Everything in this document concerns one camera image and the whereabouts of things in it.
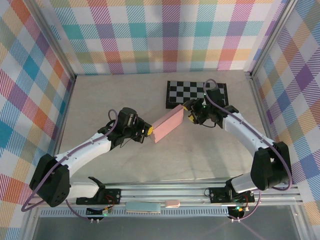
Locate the pink paper box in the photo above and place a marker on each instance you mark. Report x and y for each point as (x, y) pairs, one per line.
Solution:
(167, 122)

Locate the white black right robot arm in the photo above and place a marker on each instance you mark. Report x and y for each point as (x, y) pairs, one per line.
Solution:
(245, 130)

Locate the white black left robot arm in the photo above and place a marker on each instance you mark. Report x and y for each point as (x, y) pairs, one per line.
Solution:
(82, 155)

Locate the black grey folding chessboard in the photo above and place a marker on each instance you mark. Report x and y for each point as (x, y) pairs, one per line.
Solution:
(180, 92)

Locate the light blue oblong pad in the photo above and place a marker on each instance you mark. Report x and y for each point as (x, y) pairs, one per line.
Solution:
(143, 207)

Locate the small pink oblong pad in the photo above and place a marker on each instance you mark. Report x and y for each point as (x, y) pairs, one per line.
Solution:
(172, 203)

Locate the black controller board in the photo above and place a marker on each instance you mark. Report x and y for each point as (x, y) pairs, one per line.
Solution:
(97, 212)
(237, 211)

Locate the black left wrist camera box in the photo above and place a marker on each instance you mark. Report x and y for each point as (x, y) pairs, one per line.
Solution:
(125, 115)

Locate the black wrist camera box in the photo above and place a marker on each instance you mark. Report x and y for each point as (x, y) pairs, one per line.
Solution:
(125, 115)
(215, 95)

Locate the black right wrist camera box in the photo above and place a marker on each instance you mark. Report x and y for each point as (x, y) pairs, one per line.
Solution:
(215, 95)

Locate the aluminium side rail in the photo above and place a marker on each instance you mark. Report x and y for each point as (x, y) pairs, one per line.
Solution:
(257, 100)
(71, 87)

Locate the aluminium mounting rail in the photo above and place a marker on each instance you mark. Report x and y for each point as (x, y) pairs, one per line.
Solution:
(162, 193)

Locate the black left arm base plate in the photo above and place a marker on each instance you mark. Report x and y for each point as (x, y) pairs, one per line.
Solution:
(105, 197)

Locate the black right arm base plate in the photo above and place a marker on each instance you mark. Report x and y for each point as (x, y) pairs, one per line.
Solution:
(220, 195)

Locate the aluminium frame post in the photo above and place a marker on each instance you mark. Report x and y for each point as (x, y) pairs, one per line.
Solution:
(272, 37)
(50, 37)

